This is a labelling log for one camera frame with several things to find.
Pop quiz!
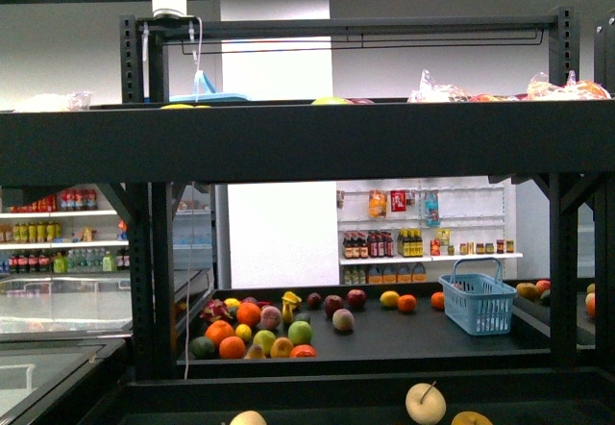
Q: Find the red apple back shelf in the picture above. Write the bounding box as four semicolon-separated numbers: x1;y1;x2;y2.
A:
346;288;367;310

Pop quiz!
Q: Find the peach back shelf centre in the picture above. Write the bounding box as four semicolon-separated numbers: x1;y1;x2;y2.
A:
332;309;355;333

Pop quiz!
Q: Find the yellow lemon back shelf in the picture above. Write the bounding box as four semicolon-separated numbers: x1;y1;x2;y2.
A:
380;290;400;309

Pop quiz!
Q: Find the orange back shelf left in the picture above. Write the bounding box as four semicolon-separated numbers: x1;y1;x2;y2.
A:
236;302;261;328

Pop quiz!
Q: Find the green apple back shelf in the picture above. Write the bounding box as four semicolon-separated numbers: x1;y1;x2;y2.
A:
287;321;313;346

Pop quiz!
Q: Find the orange beside back lemon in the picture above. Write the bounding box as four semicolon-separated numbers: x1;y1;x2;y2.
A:
397;294;418;313

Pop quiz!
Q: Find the black metal shelf rack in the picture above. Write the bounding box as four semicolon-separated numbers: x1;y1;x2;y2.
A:
0;5;615;425

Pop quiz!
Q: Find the dark avocado back shelf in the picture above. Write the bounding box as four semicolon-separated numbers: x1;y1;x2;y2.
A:
188;336;217;360

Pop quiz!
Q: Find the drinks shelf left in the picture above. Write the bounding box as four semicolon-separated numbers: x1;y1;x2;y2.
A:
1;187;131;297

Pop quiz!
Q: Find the dark red apple back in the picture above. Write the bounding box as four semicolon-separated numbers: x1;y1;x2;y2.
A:
324;294;344;318

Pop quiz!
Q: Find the pink dragon fruit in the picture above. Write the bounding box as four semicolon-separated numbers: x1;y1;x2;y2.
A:
199;299;234;324

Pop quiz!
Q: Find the small blue basket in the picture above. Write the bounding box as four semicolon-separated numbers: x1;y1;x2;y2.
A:
438;257;517;337

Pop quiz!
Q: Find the white pear with stem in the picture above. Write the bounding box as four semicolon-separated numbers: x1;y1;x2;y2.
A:
406;381;447;425

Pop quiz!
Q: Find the golden yellow apple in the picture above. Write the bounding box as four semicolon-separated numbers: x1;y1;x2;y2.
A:
451;411;493;425

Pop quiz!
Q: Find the white product wall shelf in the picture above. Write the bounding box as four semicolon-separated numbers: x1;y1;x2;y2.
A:
336;177;523;285

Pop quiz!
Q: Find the white hanging cable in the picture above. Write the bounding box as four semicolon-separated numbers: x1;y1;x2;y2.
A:
184;15;205;381

